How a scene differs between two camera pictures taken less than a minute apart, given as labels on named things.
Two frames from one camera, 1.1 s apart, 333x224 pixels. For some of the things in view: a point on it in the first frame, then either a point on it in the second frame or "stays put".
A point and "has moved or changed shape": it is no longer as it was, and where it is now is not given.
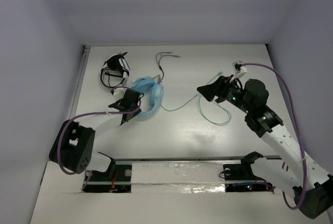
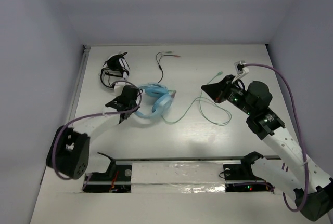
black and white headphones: x=115 y=70 stays put
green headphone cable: x=200 y=104 -> x=185 y=113
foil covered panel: x=174 y=178 stays put
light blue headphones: x=142 y=84 has moved or changed shape
